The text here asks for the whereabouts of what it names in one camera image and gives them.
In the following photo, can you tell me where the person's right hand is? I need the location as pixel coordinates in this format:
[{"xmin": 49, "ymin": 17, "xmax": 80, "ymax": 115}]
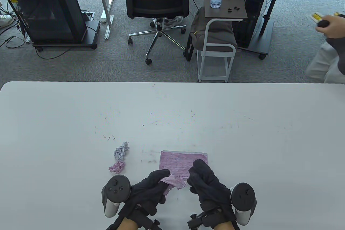
[{"xmin": 187, "ymin": 159, "xmax": 240, "ymax": 230}]

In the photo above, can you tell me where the person's left hand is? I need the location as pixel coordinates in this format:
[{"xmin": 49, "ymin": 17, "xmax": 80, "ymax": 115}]
[{"xmin": 106, "ymin": 169, "xmax": 171, "ymax": 230}]

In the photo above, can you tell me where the pink paper invoice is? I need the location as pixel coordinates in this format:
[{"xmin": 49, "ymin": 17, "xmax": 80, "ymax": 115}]
[
  {"xmin": 160, "ymin": 151, "xmax": 208, "ymax": 180},
  {"xmin": 109, "ymin": 161, "xmax": 126, "ymax": 174},
  {"xmin": 159, "ymin": 174, "xmax": 187, "ymax": 197}
]

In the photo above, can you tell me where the white paper invoice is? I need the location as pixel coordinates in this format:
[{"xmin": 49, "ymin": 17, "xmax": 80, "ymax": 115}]
[{"xmin": 114, "ymin": 142, "xmax": 130, "ymax": 162}]

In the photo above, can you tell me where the person's left forearm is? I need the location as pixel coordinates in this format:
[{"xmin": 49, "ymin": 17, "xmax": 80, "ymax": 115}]
[{"xmin": 119, "ymin": 219, "xmax": 139, "ymax": 230}]

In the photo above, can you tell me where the black and grey hand controller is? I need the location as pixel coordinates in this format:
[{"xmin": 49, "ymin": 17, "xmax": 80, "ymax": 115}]
[
  {"xmin": 230, "ymin": 182, "xmax": 257, "ymax": 226},
  {"xmin": 101, "ymin": 175, "xmax": 132, "ymax": 218}
]

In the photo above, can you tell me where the black standing desk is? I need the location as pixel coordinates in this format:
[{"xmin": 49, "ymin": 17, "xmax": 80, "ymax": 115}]
[{"xmin": 237, "ymin": 0, "xmax": 302, "ymax": 60}]

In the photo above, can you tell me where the grey fabric bag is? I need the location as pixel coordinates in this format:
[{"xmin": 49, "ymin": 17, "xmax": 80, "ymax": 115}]
[{"xmin": 185, "ymin": 8, "xmax": 237, "ymax": 62}]

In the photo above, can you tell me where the black wheeled platform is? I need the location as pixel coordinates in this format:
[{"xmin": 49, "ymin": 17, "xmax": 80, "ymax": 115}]
[{"xmin": 32, "ymin": 20, "xmax": 101, "ymax": 52}]

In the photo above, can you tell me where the black computer tower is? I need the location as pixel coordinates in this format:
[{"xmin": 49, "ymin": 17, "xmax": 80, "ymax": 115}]
[{"xmin": 232, "ymin": 0, "xmax": 272, "ymax": 48}]

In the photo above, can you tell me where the yellow handheld tool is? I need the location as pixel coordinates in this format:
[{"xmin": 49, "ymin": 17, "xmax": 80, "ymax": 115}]
[{"xmin": 310, "ymin": 12, "xmax": 328, "ymax": 24}]

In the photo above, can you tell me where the black glass computer case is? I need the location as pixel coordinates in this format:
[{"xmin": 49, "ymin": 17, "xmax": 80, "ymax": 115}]
[{"xmin": 3, "ymin": 0, "xmax": 88, "ymax": 44}]

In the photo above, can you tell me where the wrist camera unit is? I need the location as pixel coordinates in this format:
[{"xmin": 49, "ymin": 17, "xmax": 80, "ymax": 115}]
[
  {"xmin": 132, "ymin": 206, "xmax": 161, "ymax": 230},
  {"xmin": 187, "ymin": 208, "xmax": 224, "ymax": 230}
]

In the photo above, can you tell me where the long black floor cable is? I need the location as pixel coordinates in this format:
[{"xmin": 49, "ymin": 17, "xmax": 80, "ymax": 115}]
[{"xmin": 35, "ymin": 32, "xmax": 99, "ymax": 60}]

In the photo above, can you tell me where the brown side table white frame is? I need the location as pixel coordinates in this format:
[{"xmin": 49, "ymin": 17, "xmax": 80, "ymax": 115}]
[{"xmin": 197, "ymin": 0, "xmax": 248, "ymax": 83}]

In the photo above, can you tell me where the black floor cable tangle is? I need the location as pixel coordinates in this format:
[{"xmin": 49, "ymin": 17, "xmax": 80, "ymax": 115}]
[{"xmin": 0, "ymin": 0, "xmax": 35, "ymax": 50}]

